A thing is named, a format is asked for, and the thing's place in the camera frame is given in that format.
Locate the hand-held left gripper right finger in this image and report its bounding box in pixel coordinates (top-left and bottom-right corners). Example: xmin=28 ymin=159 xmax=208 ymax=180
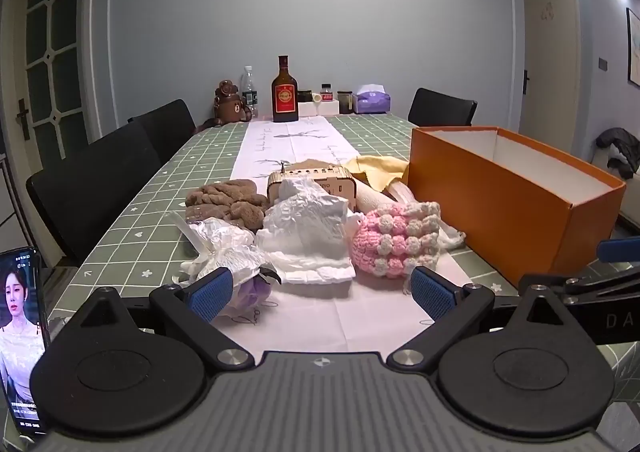
xmin=387 ymin=266 xmax=571 ymax=373

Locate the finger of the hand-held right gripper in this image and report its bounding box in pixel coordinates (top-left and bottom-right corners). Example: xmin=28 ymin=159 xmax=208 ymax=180
xmin=564 ymin=266 xmax=640 ymax=305
xmin=596 ymin=237 xmax=640 ymax=264

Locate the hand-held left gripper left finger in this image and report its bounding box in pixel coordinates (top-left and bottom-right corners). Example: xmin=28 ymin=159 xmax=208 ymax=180
xmin=75 ymin=268 xmax=253 ymax=374

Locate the translucent plastic bag with ribbon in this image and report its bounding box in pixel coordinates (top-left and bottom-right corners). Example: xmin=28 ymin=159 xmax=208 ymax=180
xmin=172 ymin=212 xmax=271 ymax=297

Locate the pink white crocheted hat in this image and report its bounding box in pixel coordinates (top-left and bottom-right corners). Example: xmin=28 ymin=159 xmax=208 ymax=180
xmin=351 ymin=201 xmax=441 ymax=279

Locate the brown fuzzy cloth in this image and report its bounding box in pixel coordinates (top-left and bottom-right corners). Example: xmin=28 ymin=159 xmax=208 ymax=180
xmin=185 ymin=178 xmax=269 ymax=233

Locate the orange cardboard box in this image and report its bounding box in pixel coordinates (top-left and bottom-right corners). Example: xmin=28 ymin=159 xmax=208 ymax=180
xmin=407 ymin=126 xmax=627 ymax=287

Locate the white towel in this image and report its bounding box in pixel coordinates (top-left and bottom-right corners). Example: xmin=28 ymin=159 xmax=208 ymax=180
xmin=356 ymin=181 xmax=467 ymax=253

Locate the white plastic bag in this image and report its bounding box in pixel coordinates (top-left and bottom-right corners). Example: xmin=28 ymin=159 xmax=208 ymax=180
xmin=256 ymin=177 xmax=366 ymax=285

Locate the purple soft item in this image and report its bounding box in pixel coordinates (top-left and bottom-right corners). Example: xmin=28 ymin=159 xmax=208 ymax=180
xmin=232 ymin=276 xmax=275 ymax=320

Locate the green checked tablecloth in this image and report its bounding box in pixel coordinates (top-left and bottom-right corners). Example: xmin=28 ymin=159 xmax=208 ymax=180
xmin=42 ymin=112 xmax=640 ymax=403

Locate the dark jacket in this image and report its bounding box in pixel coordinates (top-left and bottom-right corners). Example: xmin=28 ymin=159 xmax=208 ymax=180
xmin=595 ymin=128 xmax=640 ymax=180

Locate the yellow cloth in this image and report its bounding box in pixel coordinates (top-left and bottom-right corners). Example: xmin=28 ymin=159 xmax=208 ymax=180
xmin=345 ymin=155 xmax=411 ymax=193

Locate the wooden radio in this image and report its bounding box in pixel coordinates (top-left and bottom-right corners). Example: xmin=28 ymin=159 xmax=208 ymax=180
xmin=266 ymin=159 xmax=357 ymax=213

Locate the black chair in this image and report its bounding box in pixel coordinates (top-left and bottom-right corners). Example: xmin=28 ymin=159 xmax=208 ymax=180
xmin=127 ymin=99 xmax=197 ymax=165
xmin=26 ymin=121 xmax=163 ymax=265
xmin=407 ymin=88 xmax=478 ymax=127

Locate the tan flat sponge pad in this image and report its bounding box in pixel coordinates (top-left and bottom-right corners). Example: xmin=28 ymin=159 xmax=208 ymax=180
xmin=287 ymin=158 xmax=346 ymax=171

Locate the white printed table runner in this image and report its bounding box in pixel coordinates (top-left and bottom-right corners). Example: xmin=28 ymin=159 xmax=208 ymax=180
xmin=215 ymin=116 xmax=436 ymax=353

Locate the brown bear-shaped bottle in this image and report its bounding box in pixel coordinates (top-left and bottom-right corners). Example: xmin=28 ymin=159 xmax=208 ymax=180
xmin=194 ymin=79 xmax=252 ymax=135

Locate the smartphone with lit screen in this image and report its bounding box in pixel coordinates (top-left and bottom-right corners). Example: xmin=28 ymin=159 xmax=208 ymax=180
xmin=0 ymin=247 xmax=51 ymax=448

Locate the cream wooden door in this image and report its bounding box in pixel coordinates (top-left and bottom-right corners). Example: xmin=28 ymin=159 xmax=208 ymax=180
xmin=517 ymin=0 xmax=583 ymax=163

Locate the purple tissue pack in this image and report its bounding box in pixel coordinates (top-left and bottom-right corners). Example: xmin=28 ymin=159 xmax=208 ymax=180
xmin=351 ymin=82 xmax=392 ymax=114

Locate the brown liquor bottle red label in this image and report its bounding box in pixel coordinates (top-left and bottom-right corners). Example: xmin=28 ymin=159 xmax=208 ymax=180
xmin=271 ymin=55 xmax=300 ymax=123

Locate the clear plastic water bottle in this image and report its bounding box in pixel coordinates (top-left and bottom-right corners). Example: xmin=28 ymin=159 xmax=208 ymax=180
xmin=241 ymin=65 xmax=259 ymax=120

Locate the white box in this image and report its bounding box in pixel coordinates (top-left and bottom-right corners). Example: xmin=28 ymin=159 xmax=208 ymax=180
xmin=298 ymin=100 xmax=341 ymax=119

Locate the glass panelled door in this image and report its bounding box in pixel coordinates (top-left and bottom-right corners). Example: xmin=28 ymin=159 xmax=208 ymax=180
xmin=0 ymin=0 xmax=96 ymax=173

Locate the framed wall picture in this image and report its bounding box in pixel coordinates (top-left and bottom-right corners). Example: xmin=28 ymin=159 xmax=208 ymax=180
xmin=625 ymin=8 xmax=640 ymax=87

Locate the dark door handle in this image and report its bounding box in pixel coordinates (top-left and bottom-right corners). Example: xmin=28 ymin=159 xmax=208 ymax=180
xmin=15 ymin=99 xmax=32 ymax=143

